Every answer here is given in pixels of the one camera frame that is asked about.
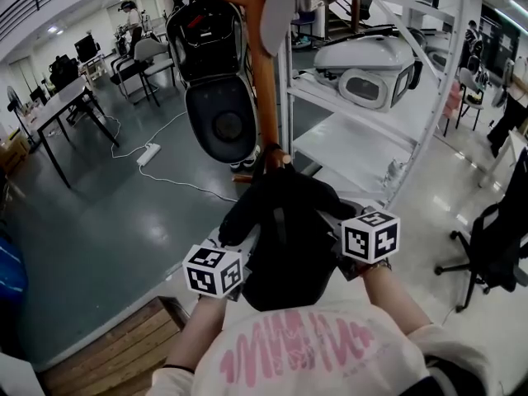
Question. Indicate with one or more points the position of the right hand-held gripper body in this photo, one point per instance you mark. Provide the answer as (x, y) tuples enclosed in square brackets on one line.
[(369, 237)]

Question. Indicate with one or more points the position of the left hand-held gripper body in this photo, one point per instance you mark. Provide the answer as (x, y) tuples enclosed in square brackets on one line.
[(212, 270)]

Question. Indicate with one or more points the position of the black fabric bag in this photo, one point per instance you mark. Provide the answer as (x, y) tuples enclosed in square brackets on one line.
[(288, 237)]

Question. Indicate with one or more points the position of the brown wooden coat rack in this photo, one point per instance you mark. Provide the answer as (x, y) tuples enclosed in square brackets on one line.
[(264, 76)]

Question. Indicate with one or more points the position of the person's right forearm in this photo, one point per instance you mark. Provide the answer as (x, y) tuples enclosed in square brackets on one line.
[(392, 299)]

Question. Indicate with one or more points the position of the person's left forearm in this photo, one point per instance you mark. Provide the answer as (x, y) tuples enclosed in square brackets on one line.
[(202, 328)]

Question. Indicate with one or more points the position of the white metal shelf rack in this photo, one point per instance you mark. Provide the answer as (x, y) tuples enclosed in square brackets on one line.
[(437, 109)]

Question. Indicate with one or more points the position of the black bag on table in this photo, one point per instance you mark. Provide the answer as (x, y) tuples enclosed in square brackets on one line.
[(64, 72)]

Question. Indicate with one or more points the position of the white sneakers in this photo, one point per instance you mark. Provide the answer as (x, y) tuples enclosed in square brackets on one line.
[(244, 162)]

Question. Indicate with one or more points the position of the wooden pallet platform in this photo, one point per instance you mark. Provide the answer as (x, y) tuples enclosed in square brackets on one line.
[(119, 353)]

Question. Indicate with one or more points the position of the black office chair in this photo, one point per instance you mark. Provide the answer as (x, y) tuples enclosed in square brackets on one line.
[(495, 246)]

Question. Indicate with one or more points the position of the white pink-print shirt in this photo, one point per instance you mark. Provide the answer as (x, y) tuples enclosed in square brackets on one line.
[(313, 353)]

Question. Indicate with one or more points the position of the white power strip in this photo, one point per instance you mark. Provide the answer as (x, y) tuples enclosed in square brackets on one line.
[(148, 154)]

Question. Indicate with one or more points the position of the white desk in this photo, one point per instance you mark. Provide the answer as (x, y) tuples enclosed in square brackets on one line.
[(511, 151)]

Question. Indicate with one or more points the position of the chair with pink cloth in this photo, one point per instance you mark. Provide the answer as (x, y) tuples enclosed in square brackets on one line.
[(468, 97)]

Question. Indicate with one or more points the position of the white rounded tank shell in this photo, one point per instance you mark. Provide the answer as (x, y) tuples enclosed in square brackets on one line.
[(363, 54)]

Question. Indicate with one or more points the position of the black hard-shell backpack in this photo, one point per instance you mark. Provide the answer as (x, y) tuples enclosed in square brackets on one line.
[(214, 72)]

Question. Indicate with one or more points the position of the blue striped cloth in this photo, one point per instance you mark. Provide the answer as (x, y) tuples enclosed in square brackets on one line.
[(11, 279)]

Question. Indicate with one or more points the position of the grey table black legs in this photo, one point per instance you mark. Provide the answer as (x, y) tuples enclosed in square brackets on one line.
[(62, 101)]

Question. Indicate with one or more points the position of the cardboard box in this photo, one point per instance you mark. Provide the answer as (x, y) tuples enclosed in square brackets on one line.
[(12, 149)]

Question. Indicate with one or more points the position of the grey cap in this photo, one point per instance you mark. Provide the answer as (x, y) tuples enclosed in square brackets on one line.
[(275, 19)]

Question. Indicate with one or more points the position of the black computer monitor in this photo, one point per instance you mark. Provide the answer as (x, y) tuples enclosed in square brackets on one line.
[(86, 48)]

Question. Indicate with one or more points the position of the black standing fan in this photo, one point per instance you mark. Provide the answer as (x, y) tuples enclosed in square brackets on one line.
[(15, 103)]

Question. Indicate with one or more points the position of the grey chair black frame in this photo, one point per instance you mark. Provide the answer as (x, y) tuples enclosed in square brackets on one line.
[(150, 54)]

